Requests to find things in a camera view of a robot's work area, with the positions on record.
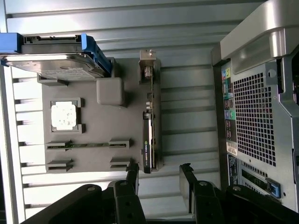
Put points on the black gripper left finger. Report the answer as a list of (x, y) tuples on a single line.
[(128, 205)]

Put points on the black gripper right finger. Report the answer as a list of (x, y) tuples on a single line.
[(208, 205)]

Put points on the blue case latch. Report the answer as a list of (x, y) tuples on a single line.
[(275, 188)]

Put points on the green RAM stick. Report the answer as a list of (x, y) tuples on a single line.
[(93, 144)]

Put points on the grey parts rack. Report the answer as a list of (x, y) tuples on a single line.
[(105, 130)]

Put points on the open black PC case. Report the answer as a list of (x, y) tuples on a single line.
[(254, 116)]

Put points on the silver CPU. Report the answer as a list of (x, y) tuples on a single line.
[(63, 116)]

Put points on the hard disk in blue caddy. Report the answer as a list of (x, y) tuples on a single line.
[(46, 65)]

